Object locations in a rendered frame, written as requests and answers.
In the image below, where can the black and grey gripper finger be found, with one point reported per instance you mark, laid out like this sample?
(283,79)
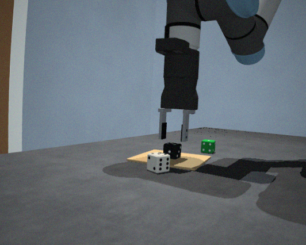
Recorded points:
(185,125)
(162,122)

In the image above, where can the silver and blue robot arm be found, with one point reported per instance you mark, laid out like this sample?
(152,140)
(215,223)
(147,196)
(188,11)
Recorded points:
(244,23)

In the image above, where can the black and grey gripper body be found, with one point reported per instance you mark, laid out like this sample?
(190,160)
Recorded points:
(180,67)

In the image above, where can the black die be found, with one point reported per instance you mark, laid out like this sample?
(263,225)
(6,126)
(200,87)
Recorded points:
(173,149)

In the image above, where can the white die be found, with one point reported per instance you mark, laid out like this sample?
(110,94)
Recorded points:
(158,162)

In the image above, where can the green die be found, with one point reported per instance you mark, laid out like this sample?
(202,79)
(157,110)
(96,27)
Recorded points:
(208,146)

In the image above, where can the peach flat square mat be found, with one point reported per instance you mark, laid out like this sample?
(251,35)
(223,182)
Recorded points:
(186,161)

